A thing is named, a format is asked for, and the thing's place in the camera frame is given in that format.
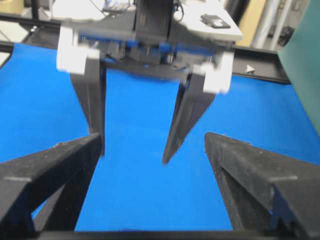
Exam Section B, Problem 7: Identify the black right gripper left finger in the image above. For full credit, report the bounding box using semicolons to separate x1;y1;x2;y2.
0;133;102;233

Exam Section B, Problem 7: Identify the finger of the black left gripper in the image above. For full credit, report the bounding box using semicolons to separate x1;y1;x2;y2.
70;58;107;156

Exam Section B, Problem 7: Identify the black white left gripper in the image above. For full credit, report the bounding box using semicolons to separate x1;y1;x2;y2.
56;12;234;164

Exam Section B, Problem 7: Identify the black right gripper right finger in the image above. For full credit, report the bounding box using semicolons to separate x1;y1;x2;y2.
204;132;320;235

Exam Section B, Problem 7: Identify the blue table cloth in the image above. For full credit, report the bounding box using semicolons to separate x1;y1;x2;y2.
0;44;320;231

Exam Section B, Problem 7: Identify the black device on desk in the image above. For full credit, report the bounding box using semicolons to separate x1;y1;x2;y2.
200;14;231;29

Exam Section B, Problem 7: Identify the white desk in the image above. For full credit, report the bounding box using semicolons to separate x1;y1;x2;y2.
51;0;243;42

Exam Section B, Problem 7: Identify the green backdrop board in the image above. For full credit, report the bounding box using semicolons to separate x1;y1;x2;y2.
278;0;320;134

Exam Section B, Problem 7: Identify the black aluminium frame rail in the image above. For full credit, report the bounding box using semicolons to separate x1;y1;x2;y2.
0;13;291;85

